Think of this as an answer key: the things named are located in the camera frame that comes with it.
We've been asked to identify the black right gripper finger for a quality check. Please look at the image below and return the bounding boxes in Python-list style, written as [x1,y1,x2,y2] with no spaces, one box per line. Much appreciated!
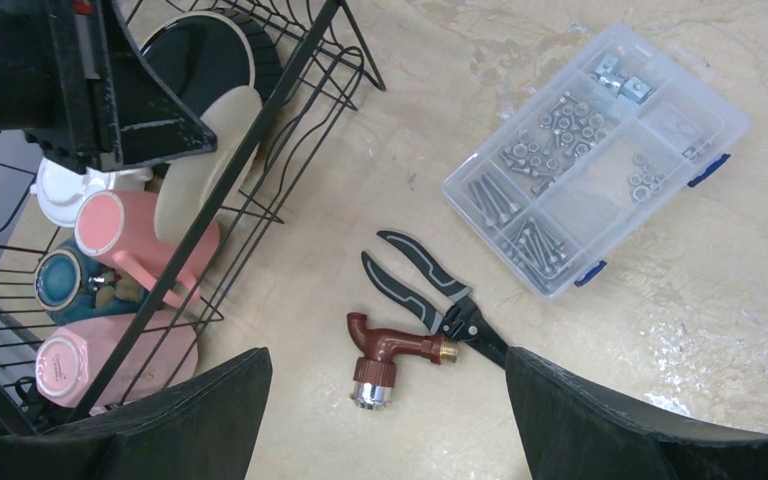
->
[95,1,217,167]

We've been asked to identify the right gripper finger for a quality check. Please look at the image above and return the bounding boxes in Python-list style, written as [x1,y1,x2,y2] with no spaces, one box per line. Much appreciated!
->
[505,347,768,479]
[0,347,273,479]

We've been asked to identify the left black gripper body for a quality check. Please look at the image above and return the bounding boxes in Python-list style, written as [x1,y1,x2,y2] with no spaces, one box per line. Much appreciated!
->
[24,1,121,173]

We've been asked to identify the small cream saucer plate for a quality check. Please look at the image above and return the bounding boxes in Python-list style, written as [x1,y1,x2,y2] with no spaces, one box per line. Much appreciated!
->
[154,86,262,243]

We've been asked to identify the pink faceted ceramic cup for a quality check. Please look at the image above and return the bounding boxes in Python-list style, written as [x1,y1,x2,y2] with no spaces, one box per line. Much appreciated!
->
[34,309,201,415]

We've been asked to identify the pink ceramic mug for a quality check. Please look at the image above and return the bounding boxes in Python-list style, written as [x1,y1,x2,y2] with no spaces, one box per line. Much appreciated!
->
[74,190,220,307]

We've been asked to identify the blue ceramic cup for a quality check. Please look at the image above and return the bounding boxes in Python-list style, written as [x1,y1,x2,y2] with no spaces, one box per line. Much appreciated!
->
[34,237,148,326]

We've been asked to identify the red brown faucet tap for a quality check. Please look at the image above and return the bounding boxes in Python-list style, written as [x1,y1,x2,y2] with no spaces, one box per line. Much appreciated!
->
[346,312,459,410]

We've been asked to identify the clear plastic screw box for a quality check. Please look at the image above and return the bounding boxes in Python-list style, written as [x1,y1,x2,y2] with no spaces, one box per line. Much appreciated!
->
[442,24,750,299]

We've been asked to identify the black handled pliers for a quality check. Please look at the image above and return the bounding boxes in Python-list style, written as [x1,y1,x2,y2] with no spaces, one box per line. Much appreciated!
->
[360,229,511,371]

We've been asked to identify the black wire dish rack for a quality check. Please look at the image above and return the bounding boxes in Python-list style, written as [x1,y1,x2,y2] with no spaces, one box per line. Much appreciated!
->
[0,1,383,436]

